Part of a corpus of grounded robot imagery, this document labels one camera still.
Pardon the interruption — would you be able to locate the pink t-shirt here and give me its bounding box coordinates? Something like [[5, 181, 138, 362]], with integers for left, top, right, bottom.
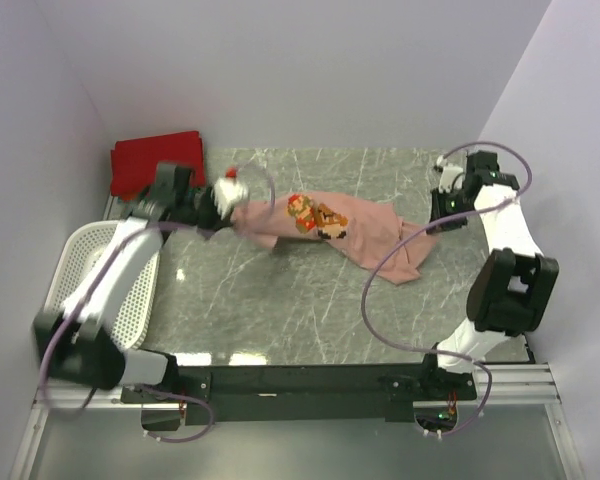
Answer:
[[231, 191, 420, 270]]

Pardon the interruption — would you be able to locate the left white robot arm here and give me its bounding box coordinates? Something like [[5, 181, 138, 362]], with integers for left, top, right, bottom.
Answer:
[[33, 163, 249, 402]]

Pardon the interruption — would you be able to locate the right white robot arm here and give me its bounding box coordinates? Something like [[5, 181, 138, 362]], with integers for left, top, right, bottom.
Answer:
[[418, 151, 559, 399]]

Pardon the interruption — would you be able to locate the folded red t-shirt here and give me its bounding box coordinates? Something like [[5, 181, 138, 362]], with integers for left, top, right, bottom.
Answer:
[[110, 131, 206, 200]]

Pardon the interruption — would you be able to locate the white perforated laundry basket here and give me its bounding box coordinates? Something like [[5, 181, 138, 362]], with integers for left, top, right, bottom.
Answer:
[[44, 220, 159, 350]]

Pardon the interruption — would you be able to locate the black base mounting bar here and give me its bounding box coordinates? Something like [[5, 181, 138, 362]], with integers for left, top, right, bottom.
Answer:
[[120, 363, 481, 427]]

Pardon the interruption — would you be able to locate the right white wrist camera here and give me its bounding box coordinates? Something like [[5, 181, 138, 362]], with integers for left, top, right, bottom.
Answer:
[[434, 155, 465, 193]]

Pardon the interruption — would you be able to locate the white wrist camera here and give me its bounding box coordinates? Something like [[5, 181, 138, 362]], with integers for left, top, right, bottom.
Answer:
[[213, 167, 249, 218], [434, 155, 465, 193]]

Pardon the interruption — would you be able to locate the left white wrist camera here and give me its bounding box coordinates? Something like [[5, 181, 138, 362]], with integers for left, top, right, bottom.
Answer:
[[213, 167, 249, 218]]

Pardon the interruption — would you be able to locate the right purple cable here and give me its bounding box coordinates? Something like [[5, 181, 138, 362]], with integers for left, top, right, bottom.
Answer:
[[360, 141, 534, 437]]

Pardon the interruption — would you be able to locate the purple cable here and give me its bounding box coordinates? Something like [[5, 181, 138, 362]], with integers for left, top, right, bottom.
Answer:
[[360, 141, 534, 437], [37, 162, 276, 444]]

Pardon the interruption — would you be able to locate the aluminium frame rail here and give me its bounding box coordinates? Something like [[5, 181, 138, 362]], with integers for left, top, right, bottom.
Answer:
[[11, 364, 584, 479]]

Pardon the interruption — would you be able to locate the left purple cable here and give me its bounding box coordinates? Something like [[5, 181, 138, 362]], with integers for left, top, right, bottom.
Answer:
[[37, 162, 276, 444]]

